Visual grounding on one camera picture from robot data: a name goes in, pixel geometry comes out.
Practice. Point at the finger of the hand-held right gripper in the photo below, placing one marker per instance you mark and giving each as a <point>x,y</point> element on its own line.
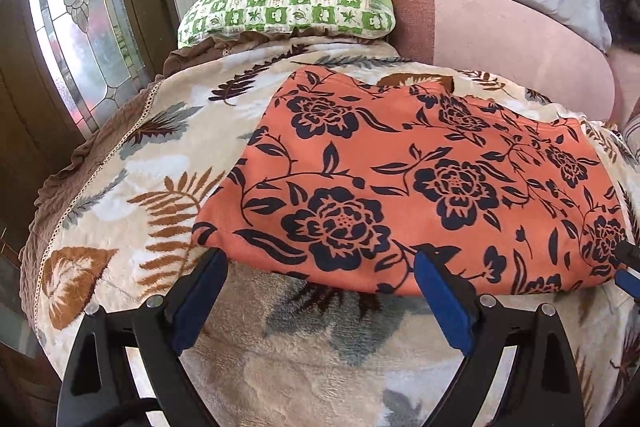
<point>631,284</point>
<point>631,253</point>

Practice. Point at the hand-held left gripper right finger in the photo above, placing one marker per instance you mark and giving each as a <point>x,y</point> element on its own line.
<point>445,302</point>

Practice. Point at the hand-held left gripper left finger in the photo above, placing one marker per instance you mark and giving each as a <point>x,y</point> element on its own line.
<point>200,297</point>

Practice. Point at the orange floral garment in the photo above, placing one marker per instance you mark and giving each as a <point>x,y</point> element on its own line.
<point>400,187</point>

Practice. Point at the leaf print blanket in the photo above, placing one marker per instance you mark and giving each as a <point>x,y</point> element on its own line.
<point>300,357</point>

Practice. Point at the striped beige pillow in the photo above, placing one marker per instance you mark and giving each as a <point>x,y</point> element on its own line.
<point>632,134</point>

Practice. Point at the brown bed sheet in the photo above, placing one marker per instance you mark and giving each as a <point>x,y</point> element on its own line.
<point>65,187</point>

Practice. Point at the dark furry cloth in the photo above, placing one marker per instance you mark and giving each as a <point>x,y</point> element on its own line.
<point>616,12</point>

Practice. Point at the pink bolster cushion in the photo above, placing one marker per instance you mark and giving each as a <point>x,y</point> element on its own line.
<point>500,42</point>

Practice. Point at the wooden door with stained glass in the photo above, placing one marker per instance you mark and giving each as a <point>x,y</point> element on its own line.
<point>75,7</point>

